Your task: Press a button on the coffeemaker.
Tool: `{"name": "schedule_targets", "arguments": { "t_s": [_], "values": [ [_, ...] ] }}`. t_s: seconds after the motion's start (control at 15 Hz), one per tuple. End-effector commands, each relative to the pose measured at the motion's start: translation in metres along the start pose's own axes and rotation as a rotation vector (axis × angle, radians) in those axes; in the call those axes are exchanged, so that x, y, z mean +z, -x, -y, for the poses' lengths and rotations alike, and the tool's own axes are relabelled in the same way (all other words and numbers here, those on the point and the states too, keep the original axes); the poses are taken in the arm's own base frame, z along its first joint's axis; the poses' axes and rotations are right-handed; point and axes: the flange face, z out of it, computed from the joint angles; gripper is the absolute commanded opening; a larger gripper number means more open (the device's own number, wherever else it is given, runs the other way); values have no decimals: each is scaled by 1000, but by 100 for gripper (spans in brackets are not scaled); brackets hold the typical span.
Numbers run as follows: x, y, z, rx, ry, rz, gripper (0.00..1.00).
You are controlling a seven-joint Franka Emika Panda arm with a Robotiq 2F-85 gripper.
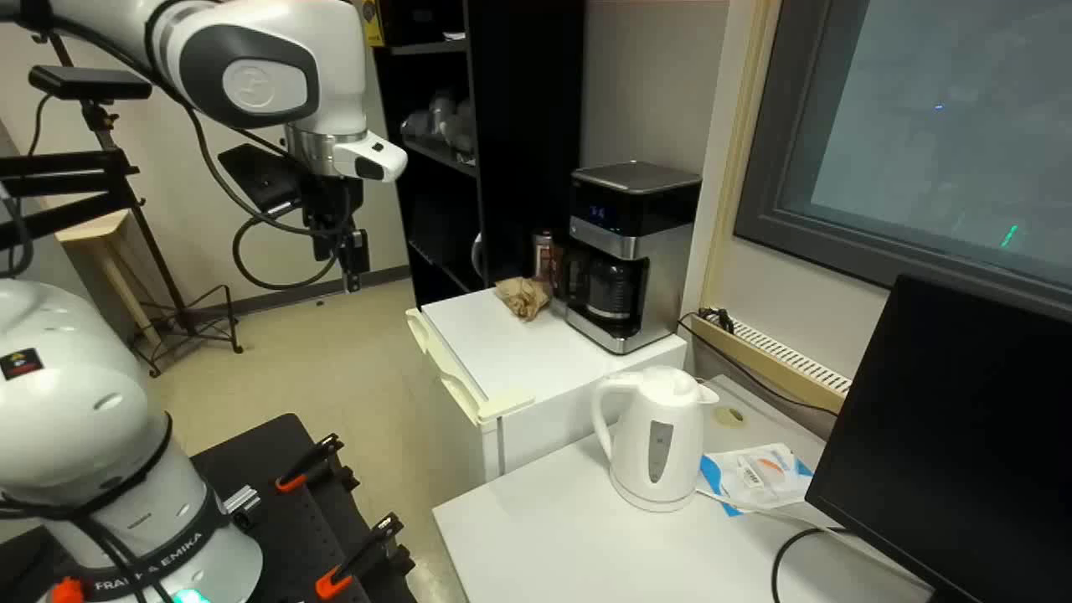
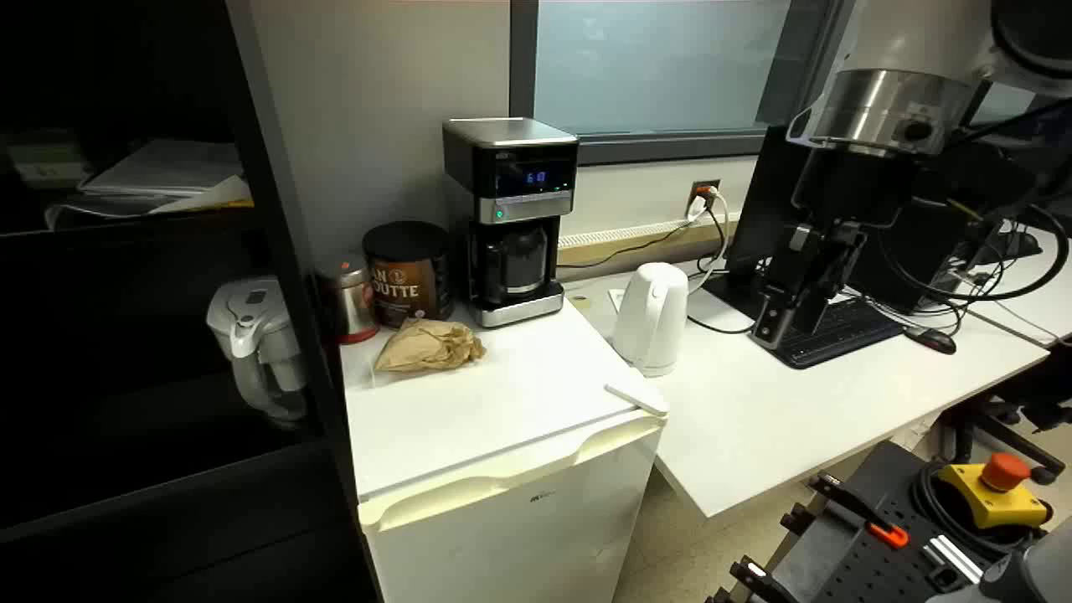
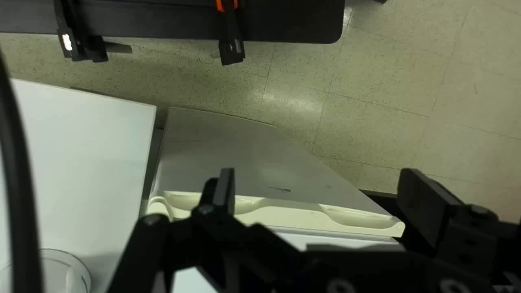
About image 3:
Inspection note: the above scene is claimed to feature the white board panel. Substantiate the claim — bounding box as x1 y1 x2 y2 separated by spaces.
12 79 157 293

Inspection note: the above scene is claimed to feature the black clamp with label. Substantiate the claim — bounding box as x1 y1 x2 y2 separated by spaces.
52 0 132 63

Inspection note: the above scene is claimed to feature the white mini fridge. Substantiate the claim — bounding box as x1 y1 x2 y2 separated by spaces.
140 105 407 293

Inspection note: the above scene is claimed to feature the clear plastic cup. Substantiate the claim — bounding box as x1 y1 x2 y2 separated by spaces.
0 248 93 293

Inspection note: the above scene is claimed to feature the black orange clamp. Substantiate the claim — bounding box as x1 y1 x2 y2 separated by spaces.
214 0 246 65

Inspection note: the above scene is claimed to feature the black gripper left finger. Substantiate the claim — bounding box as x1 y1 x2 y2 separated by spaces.
108 169 305 293

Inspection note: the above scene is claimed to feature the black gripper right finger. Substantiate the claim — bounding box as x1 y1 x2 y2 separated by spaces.
365 167 521 293

